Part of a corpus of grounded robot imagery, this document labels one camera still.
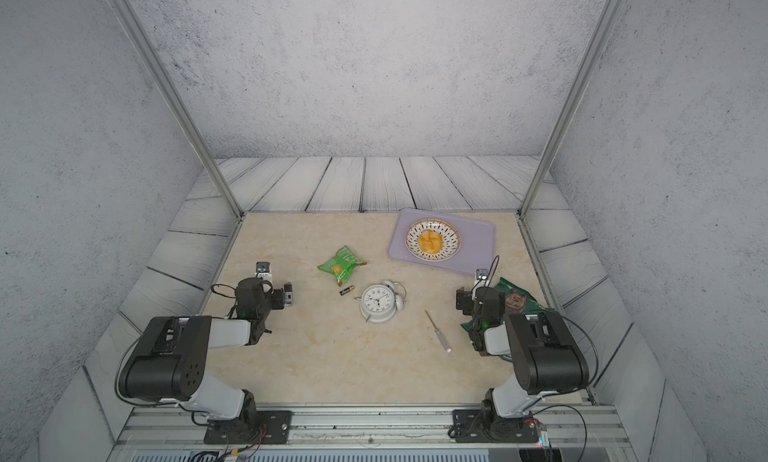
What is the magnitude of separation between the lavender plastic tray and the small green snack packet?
150mm

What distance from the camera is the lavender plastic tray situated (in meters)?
1.07

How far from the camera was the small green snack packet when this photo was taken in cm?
100

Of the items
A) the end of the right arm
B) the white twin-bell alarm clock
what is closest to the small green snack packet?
the white twin-bell alarm clock

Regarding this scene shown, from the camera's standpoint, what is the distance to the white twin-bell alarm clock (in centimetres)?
91

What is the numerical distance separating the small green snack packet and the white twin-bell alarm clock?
0.28 ft

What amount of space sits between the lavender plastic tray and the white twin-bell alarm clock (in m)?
0.15

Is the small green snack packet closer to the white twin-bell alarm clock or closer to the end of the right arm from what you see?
the white twin-bell alarm clock
